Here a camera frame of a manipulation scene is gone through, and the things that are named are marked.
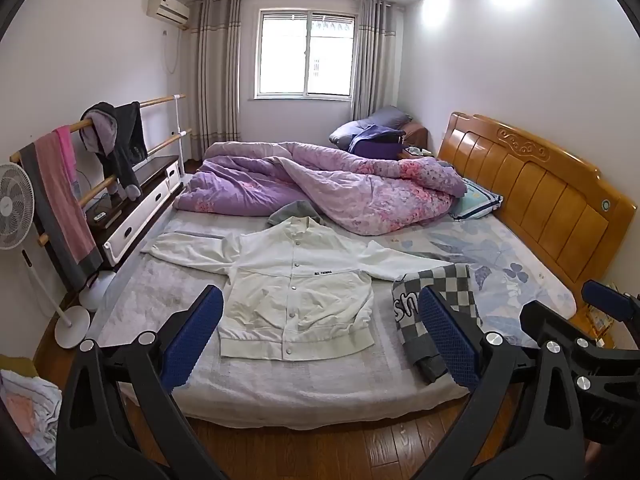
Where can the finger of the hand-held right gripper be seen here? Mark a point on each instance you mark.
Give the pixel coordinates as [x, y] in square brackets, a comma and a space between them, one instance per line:
[607, 301]
[542, 317]

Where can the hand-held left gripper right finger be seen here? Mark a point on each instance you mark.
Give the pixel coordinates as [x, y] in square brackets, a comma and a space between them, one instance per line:
[450, 335]

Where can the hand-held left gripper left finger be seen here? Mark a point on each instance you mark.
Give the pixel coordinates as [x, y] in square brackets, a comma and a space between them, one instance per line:
[192, 340]

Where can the white snap-button jacket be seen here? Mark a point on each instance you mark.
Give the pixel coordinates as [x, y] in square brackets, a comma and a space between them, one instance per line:
[300, 300]

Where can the wooden nightstand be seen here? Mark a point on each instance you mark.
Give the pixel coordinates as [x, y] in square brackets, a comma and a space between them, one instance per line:
[592, 322]

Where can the grey checkered cloth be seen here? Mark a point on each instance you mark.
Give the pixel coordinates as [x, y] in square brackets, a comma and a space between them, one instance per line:
[450, 280]

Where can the bed with floral sheet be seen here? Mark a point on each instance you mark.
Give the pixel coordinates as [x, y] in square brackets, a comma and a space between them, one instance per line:
[500, 260]

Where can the wooden headboard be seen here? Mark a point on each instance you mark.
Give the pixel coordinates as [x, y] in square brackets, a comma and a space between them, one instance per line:
[540, 185]

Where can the blue striped pillow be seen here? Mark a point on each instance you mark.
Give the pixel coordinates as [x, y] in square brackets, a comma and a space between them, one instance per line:
[477, 200]

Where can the dark and white cabinet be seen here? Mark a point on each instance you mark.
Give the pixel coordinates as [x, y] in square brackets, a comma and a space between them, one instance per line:
[140, 210]

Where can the grey hooded garment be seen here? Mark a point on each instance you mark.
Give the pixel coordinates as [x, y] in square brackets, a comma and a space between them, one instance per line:
[295, 208]

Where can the grey towel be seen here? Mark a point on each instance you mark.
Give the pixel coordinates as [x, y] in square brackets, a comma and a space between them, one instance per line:
[50, 230]

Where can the crumpled light cloth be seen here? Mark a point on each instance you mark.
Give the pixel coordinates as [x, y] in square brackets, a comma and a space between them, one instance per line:
[27, 420]

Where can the purple floral quilt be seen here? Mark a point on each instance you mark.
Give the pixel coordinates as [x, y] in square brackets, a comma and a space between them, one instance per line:
[310, 185]

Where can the pink towel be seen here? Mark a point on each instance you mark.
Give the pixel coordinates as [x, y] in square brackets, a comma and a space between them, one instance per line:
[62, 195]

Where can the brown bedside table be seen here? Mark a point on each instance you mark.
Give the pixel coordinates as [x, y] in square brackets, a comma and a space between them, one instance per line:
[415, 132]

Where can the purple folded blanket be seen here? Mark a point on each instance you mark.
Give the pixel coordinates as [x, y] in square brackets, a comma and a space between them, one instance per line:
[375, 142]

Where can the dark jacket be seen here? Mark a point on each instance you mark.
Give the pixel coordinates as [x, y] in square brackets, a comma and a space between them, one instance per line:
[131, 140]

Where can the white standing fan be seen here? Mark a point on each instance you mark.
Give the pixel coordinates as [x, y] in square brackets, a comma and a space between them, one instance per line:
[12, 205]

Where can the grey purple pillows pile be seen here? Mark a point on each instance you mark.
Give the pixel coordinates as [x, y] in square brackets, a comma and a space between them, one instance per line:
[370, 120]

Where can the grey hoodie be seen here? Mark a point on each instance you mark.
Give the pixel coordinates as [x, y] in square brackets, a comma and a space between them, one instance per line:
[97, 130]

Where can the grey striped curtain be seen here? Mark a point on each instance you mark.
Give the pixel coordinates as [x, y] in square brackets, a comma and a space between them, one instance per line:
[215, 75]
[372, 60]

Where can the window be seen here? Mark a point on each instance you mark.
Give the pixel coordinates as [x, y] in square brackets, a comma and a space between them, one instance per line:
[305, 52]

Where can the white air conditioner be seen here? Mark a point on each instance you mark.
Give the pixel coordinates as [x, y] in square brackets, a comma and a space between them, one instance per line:
[167, 8]

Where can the wooden rail rack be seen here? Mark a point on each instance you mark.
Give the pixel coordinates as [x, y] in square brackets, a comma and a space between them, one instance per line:
[160, 146]

